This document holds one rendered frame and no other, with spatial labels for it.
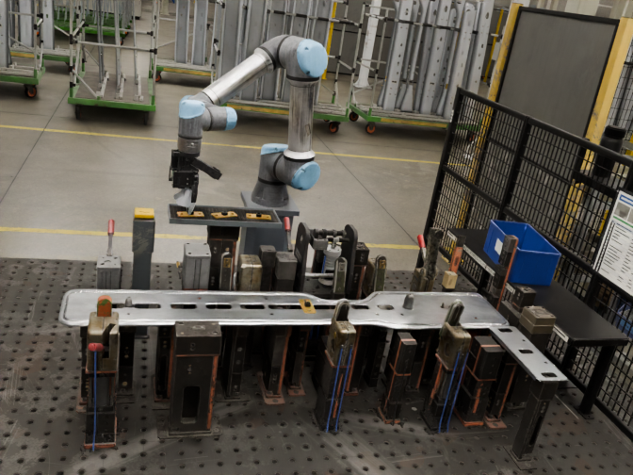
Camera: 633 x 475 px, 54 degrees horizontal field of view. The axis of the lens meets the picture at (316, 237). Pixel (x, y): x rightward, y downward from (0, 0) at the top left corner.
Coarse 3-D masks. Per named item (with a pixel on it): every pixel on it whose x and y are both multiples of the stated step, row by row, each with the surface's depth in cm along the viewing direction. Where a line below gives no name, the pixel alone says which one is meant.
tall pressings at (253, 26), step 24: (240, 0) 808; (264, 0) 817; (288, 0) 864; (312, 0) 869; (240, 24) 839; (264, 24) 822; (288, 24) 880; (312, 24) 886; (240, 96) 848; (264, 96) 883; (288, 96) 890
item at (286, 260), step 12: (276, 252) 210; (288, 252) 212; (276, 264) 207; (288, 264) 204; (276, 276) 207; (288, 276) 206; (276, 288) 207; (288, 288) 208; (264, 336) 220; (264, 348) 219
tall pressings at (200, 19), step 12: (180, 0) 1044; (204, 0) 1053; (180, 12) 1051; (204, 12) 1059; (180, 24) 1056; (204, 24) 1061; (180, 36) 1063; (204, 36) 1064; (240, 36) 1062; (180, 48) 1069; (192, 48) 1067; (204, 48) 1070; (240, 48) 1067; (180, 60) 1076; (192, 60) 1073; (204, 60) 1100; (216, 60) 1067
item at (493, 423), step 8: (504, 352) 195; (504, 360) 195; (512, 360) 194; (504, 368) 196; (512, 368) 196; (496, 376) 200; (504, 376) 197; (512, 376) 198; (496, 384) 199; (504, 384) 198; (496, 392) 199; (504, 392) 200; (496, 400) 200; (504, 400) 201; (488, 408) 203; (496, 408) 202; (488, 416) 204; (496, 416) 204; (488, 424) 201; (496, 424) 202; (504, 424) 203
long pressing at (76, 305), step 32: (64, 320) 167; (128, 320) 172; (160, 320) 174; (192, 320) 177; (224, 320) 179; (256, 320) 182; (288, 320) 185; (320, 320) 188; (352, 320) 191; (384, 320) 193; (416, 320) 196; (480, 320) 203
